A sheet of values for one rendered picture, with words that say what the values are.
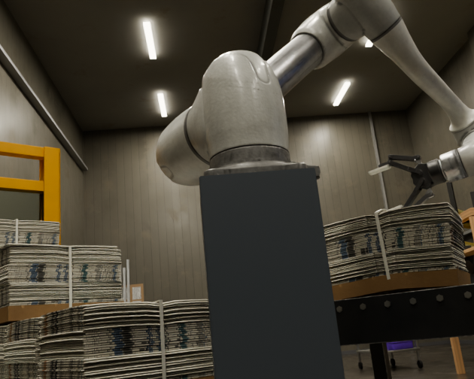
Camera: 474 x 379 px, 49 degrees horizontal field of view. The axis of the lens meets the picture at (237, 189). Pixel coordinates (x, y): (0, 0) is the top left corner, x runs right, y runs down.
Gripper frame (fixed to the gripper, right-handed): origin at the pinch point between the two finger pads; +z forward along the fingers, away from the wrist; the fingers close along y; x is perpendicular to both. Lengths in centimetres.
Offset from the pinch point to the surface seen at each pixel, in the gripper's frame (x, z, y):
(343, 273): -13.6, 14.0, 23.4
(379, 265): -13.5, 3.2, 24.2
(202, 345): -55, 39, 36
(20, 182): 13, 183, -74
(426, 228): -12.7, -12.1, 17.7
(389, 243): -13.1, -1.3, 18.8
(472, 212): 440, 2, -64
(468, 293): -23.8, -18.0, 37.7
